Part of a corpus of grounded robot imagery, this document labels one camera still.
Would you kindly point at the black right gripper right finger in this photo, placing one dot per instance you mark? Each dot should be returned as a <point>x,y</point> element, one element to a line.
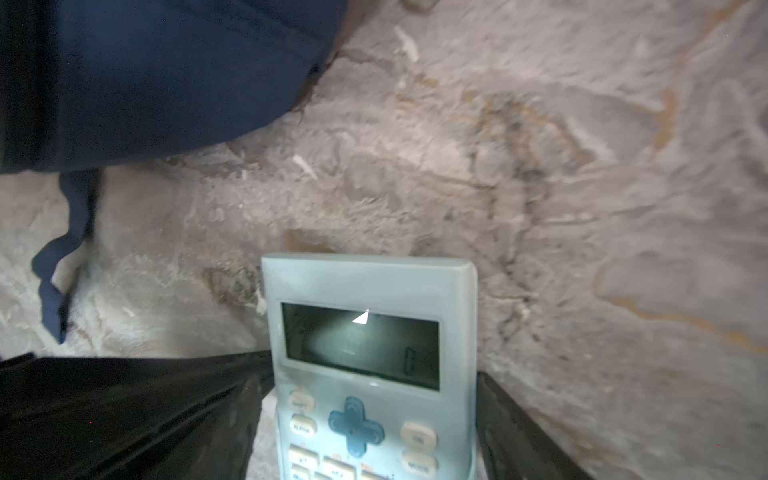
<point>512,444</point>

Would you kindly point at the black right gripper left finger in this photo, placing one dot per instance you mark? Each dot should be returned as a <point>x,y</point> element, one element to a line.
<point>144,418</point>

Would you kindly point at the light blue calculator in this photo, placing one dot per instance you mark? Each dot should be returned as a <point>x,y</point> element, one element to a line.
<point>375,365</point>

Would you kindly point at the navy blue student backpack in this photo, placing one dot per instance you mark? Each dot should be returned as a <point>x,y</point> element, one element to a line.
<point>90,84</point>

